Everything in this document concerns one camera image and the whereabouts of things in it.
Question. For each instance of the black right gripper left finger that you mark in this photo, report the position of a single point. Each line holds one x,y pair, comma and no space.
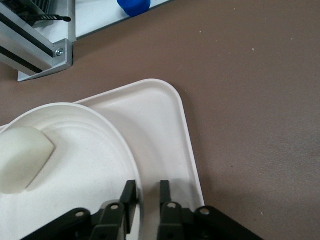
112,220

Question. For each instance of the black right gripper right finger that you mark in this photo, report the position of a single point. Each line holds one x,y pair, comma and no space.
171,220

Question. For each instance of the cream round plate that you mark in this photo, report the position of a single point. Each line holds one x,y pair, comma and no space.
87,162

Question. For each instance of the white steamed bun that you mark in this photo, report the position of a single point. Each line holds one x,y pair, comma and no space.
22,160

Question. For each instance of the cream rectangular rabbit tray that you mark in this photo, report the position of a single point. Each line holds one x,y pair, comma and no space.
155,125

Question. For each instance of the brown table mat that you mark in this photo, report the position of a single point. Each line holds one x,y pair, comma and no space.
250,100

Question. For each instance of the blue round cap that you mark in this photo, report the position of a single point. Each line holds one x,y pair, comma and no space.
133,6

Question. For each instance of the aluminium frame rail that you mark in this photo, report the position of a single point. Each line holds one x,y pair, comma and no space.
37,50

